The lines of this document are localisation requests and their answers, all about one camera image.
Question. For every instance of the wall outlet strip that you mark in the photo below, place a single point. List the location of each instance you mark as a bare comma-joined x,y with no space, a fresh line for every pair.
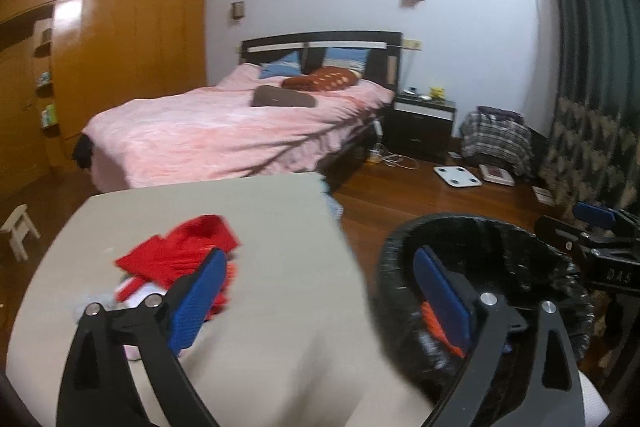
412,43

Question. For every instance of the green shelf boxes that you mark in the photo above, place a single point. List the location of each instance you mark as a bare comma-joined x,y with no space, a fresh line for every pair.
48,114

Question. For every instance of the pink blanket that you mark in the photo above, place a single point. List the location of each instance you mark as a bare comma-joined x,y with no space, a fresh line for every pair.
200,132

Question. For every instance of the blue pillow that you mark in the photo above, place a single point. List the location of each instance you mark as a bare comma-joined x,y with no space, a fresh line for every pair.
282,67
347,57

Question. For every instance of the white charger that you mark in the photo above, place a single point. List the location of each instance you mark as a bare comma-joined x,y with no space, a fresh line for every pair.
379,134

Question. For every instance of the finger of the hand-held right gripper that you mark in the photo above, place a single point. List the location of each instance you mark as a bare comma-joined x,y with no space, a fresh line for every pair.
557,232
595,214

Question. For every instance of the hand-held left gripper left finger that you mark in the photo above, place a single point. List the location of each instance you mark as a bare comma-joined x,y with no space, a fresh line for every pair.
195,302

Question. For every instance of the small white box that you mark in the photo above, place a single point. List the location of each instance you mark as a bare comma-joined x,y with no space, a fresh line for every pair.
543,195

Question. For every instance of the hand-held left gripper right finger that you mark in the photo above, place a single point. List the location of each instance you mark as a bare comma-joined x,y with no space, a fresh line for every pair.
445,302

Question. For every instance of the dark wooden bed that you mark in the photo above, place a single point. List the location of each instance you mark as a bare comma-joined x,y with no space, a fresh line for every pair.
350,42

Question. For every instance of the red-brown dotted pillow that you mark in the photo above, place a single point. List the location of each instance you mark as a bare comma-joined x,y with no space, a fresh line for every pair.
325,79

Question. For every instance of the white bathroom scale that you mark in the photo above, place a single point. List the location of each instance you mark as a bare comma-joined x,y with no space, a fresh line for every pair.
457,176

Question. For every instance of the white red book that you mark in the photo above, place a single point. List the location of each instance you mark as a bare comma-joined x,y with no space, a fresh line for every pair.
496,174

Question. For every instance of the white wooden stool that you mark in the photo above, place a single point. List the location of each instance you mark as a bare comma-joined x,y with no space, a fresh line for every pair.
17,229

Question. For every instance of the dark nightstand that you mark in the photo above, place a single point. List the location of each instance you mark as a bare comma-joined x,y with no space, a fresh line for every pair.
420,127

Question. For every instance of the red cloth garment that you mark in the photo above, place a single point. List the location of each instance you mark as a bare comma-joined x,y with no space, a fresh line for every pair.
175,247

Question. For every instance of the plaid shirt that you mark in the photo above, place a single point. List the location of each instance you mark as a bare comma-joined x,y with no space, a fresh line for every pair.
495,139

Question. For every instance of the dark green curtain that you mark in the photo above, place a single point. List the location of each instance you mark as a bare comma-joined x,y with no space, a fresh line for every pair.
590,57

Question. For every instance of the black waste bin with liner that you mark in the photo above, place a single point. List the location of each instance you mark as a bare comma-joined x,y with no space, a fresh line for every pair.
500,247

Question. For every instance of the wooden wardrobe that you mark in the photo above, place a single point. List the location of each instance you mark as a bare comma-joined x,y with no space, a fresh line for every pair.
125,57

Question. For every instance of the brown cushion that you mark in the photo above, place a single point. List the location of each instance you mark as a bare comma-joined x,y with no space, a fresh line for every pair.
282,97

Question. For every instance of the yellow toy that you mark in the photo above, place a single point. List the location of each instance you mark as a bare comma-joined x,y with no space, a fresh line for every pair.
438,93

